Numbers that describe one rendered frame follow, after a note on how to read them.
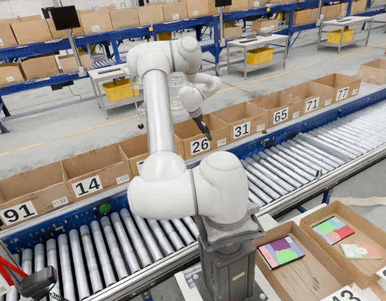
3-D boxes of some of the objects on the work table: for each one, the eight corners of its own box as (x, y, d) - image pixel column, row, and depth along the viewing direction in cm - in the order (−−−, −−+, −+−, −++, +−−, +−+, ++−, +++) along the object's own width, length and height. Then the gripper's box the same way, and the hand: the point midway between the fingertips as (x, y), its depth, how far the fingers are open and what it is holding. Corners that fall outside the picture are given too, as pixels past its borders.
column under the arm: (268, 299, 114) (273, 251, 97) (217, 329, 106) (212, 283, 89) (236, 254, 135) (235, 208, 117) (190, 276, 127) (183, 230, 109)
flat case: (354, 233, 138) (355, 231, 137) (328, 248, 132) (328, 246, 131) (333, 217, 149) (333, 215, 148) (308, 230, 143) (308, 228, 142)
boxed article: (381, 260, 124) (382, 257, 123) (346, 259, 126) (346, 257, 125) (373, 246, 130) (374, 244, 130) (340, 246, 133) (340, 243, 132)
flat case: (305, 256, 128) (305, 254, 127) (271, 270, 124) (272, 268, 123) (288, 236, 139) (288, 234, 138) (256, 248, 135) (257, 246, 134)
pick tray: (362, 291, 113) (368, 278, 108) (297, 231, 143) (299, 218, 138) (404, 263, 122) (411, 249, 117) (334, 211, 153) (337, 199, 147)
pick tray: (297, 324, 105) (300, 312, 100) (246, 251, 136) (246, 239, 130) (350, 294, 113) (355, 281, 107) (290, 232, 143) (292, 219, 138)
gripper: (186, 113, 183) (198, 137, 198) (198, 122, 169) (211, 146, 184) (194, 107, 184) (206, 131, 199) (207, 115, 170) (218, 140, 185)
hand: (207, 135), depth 189 cm, fingers open, 5 cm apart
